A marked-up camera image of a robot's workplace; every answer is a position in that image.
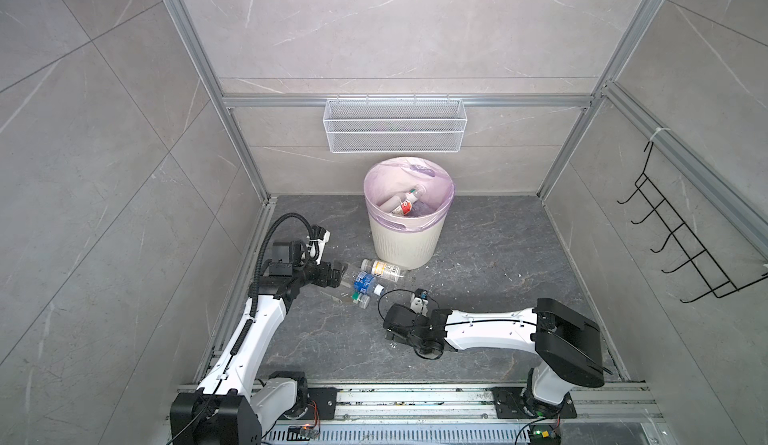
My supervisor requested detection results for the orange white label bottle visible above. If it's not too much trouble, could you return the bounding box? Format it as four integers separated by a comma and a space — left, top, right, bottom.
361, 259, 406, 283

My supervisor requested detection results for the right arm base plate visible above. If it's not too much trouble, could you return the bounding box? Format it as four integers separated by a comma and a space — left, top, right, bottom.
491, 387, 577, 420

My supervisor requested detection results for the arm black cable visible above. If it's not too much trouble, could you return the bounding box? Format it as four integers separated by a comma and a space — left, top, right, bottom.
376, 288, 421, 323
249, 212, 316, 314

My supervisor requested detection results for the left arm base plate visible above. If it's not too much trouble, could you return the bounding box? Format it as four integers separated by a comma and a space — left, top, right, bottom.
279, 387, 339, 422

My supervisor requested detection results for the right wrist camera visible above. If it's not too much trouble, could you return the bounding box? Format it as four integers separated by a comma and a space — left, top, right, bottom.
410, 289, 429, 316

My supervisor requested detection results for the cream ribbed trash bin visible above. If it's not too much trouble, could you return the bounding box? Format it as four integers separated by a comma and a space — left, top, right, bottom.
367, 200, 452, 270

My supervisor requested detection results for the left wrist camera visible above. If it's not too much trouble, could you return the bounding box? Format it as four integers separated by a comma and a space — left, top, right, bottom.
307, 225, 331, 265

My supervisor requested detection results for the white wire mesh basket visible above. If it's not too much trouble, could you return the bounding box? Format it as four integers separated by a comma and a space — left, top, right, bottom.
323, 98, 468, 154

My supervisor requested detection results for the Ganten purple label bottle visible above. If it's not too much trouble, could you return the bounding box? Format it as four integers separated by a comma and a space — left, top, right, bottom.
409, 201, 435, 218

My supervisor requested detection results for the black wire hook rack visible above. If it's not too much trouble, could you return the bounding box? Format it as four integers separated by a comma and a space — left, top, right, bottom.
616, 141, 767, 304

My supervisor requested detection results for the small blue label bottle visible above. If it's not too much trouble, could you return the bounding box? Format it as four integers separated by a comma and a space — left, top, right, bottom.
353, 271, 385, 296

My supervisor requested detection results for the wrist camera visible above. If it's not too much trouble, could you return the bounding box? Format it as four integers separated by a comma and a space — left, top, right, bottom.
410, 289, 429, 316
307, 225, 331, 265

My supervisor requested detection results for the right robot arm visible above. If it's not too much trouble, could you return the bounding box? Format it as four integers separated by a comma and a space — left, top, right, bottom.
382, 298, 607, 418

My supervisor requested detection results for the green band clear bottle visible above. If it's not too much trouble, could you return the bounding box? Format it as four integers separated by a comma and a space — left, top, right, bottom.
320, 286, 370, 309

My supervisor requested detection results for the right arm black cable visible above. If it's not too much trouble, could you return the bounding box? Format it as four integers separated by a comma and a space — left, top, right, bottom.
376, 288, 421, 323

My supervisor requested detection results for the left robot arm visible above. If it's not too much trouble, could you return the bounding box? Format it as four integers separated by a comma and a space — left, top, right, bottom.
169, 232, 343, 444

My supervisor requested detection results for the pink bin liner bag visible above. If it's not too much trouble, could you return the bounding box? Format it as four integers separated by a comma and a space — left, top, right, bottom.
363, 157, 456, 209

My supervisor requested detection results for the aluminium mounting rail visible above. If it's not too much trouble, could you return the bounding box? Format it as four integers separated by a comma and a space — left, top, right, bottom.
309, 383, 664, 425

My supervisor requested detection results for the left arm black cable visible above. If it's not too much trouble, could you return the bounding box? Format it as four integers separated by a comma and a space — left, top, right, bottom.
249, 212, 316, 314

